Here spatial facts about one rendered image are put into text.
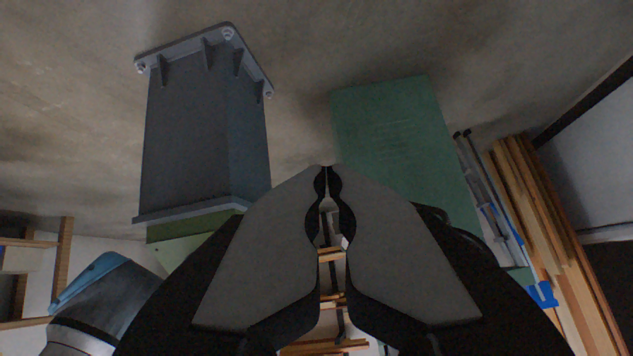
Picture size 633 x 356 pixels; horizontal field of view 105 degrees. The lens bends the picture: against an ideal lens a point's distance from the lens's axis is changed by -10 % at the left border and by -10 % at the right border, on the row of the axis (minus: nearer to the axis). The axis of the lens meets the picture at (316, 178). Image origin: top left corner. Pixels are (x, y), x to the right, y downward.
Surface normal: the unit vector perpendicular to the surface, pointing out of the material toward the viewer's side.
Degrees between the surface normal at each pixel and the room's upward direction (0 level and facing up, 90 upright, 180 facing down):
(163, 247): 41
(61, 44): 0
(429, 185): 90
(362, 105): 90
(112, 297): 102
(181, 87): 90
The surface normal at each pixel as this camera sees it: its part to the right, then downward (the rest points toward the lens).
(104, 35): 0.15, 0.93
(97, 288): 0.64, -0.31
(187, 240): -0.04, 0.52
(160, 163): -0.23, -0.29
